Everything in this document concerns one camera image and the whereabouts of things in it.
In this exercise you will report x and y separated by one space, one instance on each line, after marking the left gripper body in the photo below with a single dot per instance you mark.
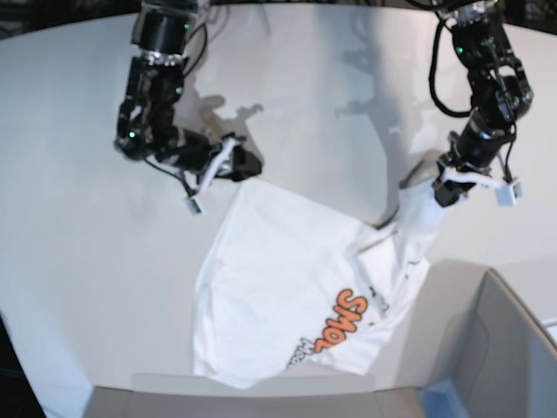
474 157

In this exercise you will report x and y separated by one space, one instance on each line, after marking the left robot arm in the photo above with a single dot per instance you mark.
501 95

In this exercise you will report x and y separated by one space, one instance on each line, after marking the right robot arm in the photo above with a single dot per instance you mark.
145 121

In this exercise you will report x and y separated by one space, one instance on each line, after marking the white printed t-shirt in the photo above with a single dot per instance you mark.
289 281

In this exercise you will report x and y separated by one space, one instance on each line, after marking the grey front tray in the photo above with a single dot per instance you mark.
305 394

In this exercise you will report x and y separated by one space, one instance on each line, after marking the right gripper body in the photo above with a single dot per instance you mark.
199 162

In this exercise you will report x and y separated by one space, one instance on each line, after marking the grey bin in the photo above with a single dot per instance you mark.
468 328

